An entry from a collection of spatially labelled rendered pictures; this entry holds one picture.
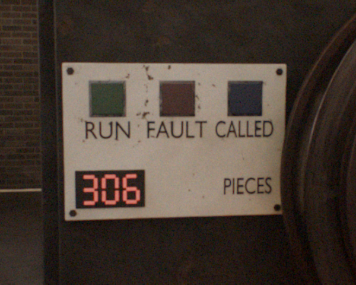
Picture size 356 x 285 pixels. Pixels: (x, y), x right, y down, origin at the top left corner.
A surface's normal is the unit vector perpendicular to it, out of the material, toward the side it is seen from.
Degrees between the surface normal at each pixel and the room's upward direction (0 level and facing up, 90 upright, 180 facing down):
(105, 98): 90
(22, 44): 90
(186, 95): 90
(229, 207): 90
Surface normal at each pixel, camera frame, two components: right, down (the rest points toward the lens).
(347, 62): 0.12, 0.10
